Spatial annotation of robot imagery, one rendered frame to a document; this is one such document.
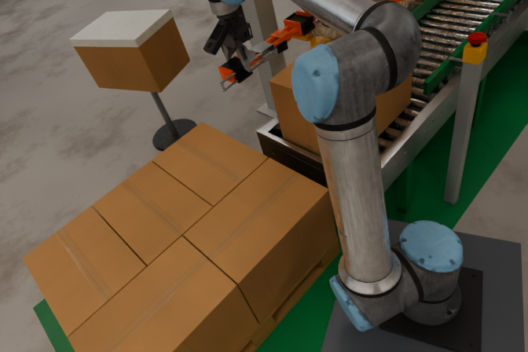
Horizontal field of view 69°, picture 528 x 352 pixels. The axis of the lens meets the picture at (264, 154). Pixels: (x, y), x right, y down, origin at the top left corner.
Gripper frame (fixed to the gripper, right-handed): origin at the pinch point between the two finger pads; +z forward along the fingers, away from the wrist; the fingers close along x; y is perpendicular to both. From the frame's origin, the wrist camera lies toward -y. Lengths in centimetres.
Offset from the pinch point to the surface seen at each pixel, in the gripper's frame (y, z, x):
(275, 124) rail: 34, 66, 33
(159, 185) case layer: -32, 71, 59
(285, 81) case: 32.5, 30.8, 14.5
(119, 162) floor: -23, 126, 178
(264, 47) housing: 12.7, -1.1, -1.0
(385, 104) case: 64, 55, -17
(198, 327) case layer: -65, 72, -18
